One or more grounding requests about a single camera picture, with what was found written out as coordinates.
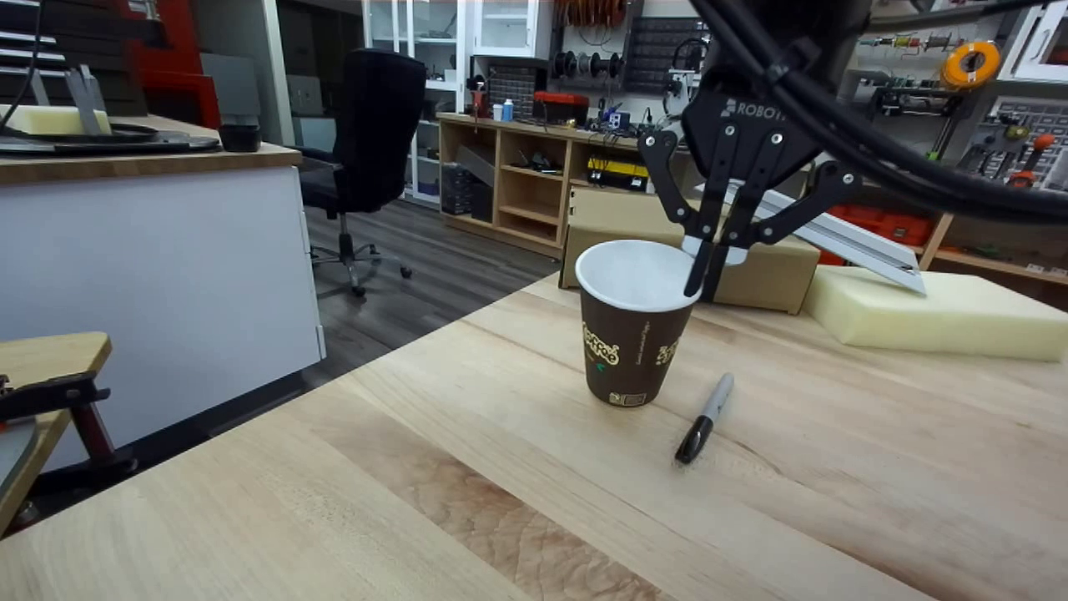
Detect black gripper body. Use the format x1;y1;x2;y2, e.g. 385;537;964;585
678;80;838;193

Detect brown paper coffee cup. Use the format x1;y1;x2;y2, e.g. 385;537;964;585
572;235;707;409

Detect yellow and black tool case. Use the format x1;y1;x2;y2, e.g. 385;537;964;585
586;153;654;193

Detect cardboard box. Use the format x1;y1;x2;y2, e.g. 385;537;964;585
558;183;824;317

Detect red storage bins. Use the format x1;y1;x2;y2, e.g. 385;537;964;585
829;201;935;254

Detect black bench machine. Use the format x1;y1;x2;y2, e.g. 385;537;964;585
660;33;715;114

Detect black tool pegboard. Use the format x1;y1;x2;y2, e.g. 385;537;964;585
622;14;704;97

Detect red and black toolbox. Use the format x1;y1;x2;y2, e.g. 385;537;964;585
532;90;596;127

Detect wooden shelf workbench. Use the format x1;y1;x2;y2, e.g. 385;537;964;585
435;109;1068;309

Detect black benchtop printer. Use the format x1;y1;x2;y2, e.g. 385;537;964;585
869;73;959;123

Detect pale yellow foam block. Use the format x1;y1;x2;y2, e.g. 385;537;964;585
806;262;1068;365

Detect orange tape roll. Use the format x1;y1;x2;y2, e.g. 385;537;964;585
937;37;1005;93

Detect white glass door cabinet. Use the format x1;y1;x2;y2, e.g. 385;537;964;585
361;0;558;202

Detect red power tool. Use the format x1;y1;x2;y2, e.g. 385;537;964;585
997;129;1063;193

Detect black marker pen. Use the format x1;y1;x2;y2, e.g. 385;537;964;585
672;371;739;467

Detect black office chair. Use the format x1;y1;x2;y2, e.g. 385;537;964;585
296;47;432;304

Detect small black box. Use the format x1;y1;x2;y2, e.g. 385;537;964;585
216;115;263;153

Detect black flat pad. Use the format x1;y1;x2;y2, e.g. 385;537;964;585
0;121;223;159

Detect white cabinet with wooden top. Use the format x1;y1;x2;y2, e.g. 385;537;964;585
0;114;332;476

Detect red tool cabinet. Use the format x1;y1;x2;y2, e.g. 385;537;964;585
121;0;229;129

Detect pale yellow foam pad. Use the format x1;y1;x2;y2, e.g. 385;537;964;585
0;99;114;139

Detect wooden side workbench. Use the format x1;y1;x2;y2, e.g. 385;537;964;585
0;331;136;537

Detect white aluminium rail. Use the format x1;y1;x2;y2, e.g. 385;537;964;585
720;183;933;299

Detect black robot cable hose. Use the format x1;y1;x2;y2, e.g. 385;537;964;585
689;0;1068;228

